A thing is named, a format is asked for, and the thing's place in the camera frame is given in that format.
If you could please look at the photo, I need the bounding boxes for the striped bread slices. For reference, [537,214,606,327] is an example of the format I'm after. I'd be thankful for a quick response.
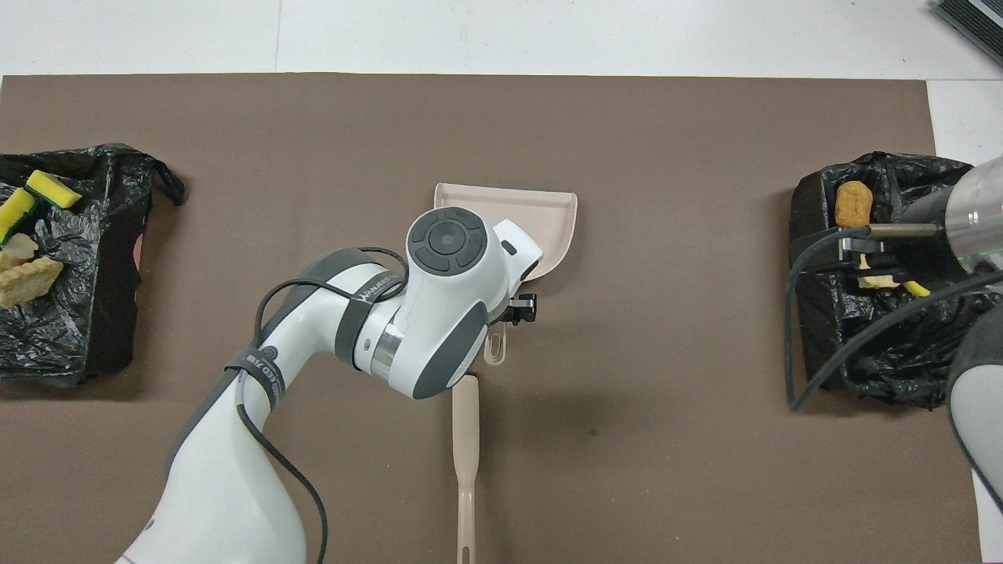
[0,257,63,308]

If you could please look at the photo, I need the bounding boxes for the pale bread piece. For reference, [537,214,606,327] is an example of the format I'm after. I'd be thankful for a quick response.
[858,255,899,291]

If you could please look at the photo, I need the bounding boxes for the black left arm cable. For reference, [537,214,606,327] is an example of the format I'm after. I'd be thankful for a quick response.
[234,247,410,564]

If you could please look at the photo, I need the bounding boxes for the striped croissant piece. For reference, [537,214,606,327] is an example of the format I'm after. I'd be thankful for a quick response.
[0,233,38,267]

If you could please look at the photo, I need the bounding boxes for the brown bread roll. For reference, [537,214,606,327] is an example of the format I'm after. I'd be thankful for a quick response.
[835,181,874,230]

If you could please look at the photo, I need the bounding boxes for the brown table mat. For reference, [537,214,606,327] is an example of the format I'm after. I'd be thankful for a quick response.
[0,73,984,564]

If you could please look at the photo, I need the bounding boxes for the beige brush black bristles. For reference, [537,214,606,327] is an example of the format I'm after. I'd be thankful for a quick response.
[452,374,480,564]

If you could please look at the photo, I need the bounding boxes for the beige plastic dustpan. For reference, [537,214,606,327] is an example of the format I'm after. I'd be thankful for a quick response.
[435,183,578,366]

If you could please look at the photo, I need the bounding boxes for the bin with black bag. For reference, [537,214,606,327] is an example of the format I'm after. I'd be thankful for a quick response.
[0,143,186,385]
[788,151,1003,410]

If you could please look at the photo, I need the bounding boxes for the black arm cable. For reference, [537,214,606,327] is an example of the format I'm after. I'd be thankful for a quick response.
[785,223,1003,414]
[234,247,410,564]

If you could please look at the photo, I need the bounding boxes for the dark ribbed grey panel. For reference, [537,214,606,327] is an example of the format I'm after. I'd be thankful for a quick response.
[932,0,1003,67]

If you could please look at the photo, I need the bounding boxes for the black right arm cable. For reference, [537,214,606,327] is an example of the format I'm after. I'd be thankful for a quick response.
[785,223,1003,414]

